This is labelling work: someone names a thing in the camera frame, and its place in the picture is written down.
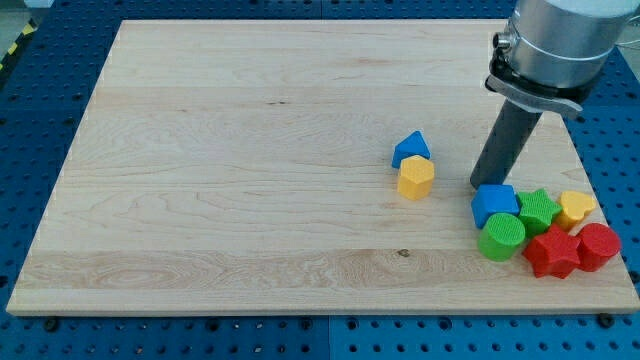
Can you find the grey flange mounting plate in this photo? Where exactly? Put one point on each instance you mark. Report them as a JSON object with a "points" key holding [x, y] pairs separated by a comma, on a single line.
{"points": [[534, 97]]}

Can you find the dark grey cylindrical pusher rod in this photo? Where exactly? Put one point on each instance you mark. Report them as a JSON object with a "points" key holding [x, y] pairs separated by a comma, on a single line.
{"points": [[509, 134]]}

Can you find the blue triangle block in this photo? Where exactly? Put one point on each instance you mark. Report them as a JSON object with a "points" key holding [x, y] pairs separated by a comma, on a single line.
{"points": [[413, 144]]}

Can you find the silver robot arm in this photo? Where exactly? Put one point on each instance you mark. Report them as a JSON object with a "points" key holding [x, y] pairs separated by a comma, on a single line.
{"points": [[548, 58]]}

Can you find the blue cube block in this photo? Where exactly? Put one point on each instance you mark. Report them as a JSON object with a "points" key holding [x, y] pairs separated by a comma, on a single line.
{"points": [[492, 199]]}

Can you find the green star block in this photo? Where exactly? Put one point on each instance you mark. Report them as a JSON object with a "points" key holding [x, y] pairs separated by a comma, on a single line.
{"points": [[537, 211]]}

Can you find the yellow heart block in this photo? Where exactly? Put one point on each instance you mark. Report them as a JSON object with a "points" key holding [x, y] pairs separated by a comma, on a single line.
{"points": [[575, 207]]}

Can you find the green cylinder block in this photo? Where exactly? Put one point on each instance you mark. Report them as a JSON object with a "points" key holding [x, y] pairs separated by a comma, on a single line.
{"points": [[501, 236]]}

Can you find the yellow hexagon block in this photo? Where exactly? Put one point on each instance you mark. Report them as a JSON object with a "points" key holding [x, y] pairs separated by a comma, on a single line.
{"points": [[415, 177]]}

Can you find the red star block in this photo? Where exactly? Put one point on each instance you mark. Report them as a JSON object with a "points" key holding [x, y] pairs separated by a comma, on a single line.
{"points": [[553, 253]]}

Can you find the red cylinder block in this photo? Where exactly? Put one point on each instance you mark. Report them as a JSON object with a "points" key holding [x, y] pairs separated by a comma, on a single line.
{"points": [[598, 244]]}

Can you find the light wooden board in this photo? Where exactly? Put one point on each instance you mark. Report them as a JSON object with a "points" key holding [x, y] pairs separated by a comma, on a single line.
{"points": [[244, 168]]}

